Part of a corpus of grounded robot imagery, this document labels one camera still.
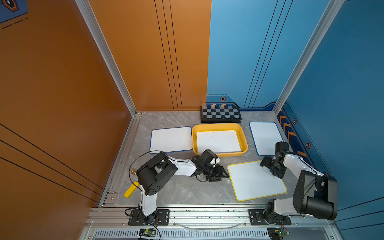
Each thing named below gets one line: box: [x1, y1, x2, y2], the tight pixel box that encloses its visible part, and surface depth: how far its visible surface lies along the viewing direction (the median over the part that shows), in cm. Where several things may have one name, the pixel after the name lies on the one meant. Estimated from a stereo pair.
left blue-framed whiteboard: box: [149, 126, 193, 154], surface depth 106 cm
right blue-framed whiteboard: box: [249, 121, 284, 157], surface depth 112 cm
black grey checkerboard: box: [200, 105, 242, 123], surface depth 118 cm
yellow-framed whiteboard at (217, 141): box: [196, 130, 241, 154], surface depth 105 cm
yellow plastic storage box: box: [192, 123, 249, 157], surface depth 105 cm
